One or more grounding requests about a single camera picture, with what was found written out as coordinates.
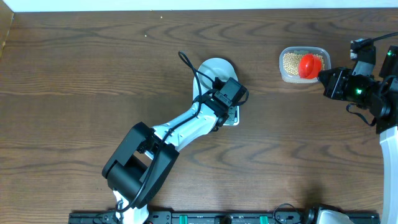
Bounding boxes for red plastic measuring scoop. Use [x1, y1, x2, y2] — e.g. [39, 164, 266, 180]
[298, 54, 322, 79]

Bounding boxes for white digital kitchen scale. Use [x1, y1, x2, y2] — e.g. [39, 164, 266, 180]
[192, 72, 240, 127]

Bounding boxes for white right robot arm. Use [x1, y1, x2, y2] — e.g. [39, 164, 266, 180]
[318, 45, 397, 223]

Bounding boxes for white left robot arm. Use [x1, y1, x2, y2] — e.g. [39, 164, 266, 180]
[101, 91, 241, 223]

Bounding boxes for grey plastic bowl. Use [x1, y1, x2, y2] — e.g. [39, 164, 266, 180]
[197, 58, 238, 92]

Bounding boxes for clear plastic container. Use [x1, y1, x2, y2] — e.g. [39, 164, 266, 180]
[279, 47, 331, 84]

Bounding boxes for soybeans in container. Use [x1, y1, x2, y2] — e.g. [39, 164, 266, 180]
[282, 52, 325, 77]

